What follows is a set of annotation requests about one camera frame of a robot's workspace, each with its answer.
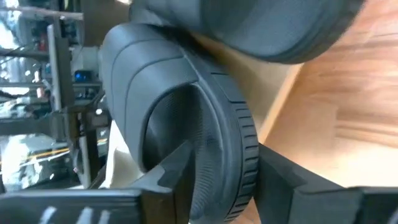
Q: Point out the black metal shelf wood board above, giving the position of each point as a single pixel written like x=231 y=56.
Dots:
x=248 y=81

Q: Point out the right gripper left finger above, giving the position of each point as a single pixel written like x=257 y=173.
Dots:
x=174 y=193

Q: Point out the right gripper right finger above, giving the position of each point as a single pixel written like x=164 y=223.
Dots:
x=289 y=199

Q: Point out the black device blue light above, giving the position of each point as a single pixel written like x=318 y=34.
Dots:
x=83 y=76

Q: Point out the black foam slide sandal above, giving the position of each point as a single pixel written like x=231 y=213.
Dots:
x=149 y=77
x=264 y=25

